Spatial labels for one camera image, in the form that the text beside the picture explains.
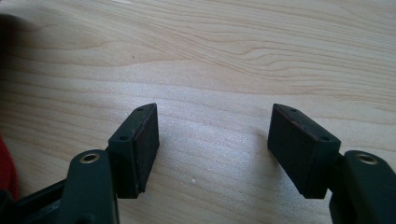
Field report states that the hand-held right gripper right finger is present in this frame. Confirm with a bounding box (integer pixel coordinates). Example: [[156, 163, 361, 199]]
[[267, 103, 396, 224]]

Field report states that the red cloth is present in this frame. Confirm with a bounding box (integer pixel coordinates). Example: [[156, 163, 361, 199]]
[[0, 135, 21, 200]]

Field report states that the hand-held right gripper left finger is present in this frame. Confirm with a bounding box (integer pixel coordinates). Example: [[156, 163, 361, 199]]
[[56, 103, 161, 224]]

